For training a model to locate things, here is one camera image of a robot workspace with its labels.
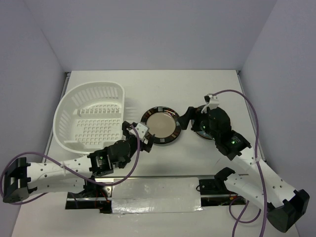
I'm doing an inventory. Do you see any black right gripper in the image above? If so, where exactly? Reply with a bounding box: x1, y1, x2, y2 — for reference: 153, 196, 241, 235
177, 106, 219, 141

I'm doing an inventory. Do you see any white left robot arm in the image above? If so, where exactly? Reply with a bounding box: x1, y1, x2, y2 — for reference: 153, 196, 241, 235
0, 121, 155, 205

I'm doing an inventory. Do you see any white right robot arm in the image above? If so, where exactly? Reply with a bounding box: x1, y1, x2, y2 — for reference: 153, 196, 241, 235
178, 107, 310, 233

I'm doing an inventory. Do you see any white plastic dish rack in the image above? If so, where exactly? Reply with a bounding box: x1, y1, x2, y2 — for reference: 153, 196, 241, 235
53, 81, 125, 155

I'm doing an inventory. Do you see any silver foil covered panel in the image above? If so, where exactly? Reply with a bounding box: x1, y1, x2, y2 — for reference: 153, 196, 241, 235
112, 178, 202, 214

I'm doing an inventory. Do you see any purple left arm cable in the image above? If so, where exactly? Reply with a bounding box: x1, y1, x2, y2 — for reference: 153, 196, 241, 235
0, 123, 142, 205

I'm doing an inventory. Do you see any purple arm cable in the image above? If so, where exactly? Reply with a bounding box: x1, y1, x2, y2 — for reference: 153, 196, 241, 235
212, 89, 270, 237
0, 123, 142, 205

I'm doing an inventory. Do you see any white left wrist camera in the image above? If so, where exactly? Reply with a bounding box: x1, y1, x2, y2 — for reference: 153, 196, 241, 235
129, 122, 149, 140

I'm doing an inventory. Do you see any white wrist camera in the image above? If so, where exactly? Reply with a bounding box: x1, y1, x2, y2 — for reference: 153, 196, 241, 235
129, 122, 149, 140
201, 94, 220, 114

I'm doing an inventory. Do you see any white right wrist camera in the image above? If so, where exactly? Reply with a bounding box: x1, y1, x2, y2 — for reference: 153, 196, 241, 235
201, 94, 220, 114

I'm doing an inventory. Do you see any metal base rail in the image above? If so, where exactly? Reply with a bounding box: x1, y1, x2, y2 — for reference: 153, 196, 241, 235
65, 177, 245, 214

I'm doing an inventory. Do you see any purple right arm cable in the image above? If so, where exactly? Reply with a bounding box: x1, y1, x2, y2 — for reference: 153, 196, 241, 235
212, 89, 270, 237

